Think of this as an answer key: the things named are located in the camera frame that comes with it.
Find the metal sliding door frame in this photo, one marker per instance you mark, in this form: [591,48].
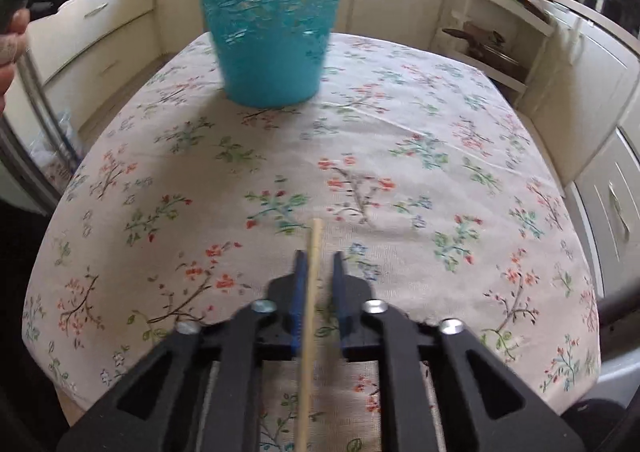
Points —
[30,147]

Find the cream three-drawer cabinet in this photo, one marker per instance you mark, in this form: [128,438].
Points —
[615,212]

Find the metal pot with lid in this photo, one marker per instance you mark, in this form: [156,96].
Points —
[485,44]

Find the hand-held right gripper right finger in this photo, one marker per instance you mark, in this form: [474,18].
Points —
[341,317]

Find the person's left hand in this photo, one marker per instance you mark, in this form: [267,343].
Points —
[15,47]

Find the floral tablecloth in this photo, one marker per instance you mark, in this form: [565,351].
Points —
[400,182]

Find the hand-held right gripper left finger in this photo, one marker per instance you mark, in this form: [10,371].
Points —
[298,312]

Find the cream wide drawer unit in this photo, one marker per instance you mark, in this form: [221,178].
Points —
[100,32]

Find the pale wooden chopstick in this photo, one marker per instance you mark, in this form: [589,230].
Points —
[312,282]

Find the cream panelled door cabinet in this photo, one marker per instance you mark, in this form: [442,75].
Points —
[590,82]

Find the teal perforated plastic basket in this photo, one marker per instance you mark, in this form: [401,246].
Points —
[270,32]

